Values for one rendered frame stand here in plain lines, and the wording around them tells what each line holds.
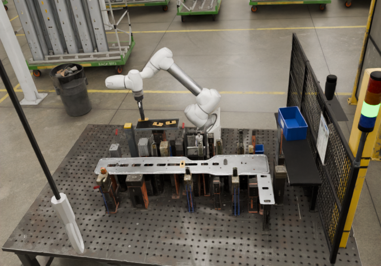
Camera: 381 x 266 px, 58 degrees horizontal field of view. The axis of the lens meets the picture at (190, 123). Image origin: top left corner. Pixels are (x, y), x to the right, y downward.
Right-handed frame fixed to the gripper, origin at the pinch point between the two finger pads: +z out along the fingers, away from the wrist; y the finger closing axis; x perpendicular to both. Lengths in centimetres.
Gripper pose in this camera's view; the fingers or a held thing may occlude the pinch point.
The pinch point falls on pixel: (142, 115)
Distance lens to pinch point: 291.6
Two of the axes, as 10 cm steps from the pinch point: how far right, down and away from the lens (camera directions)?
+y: 1.0, 5.6, -8.2
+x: 9.9, -1.2, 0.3
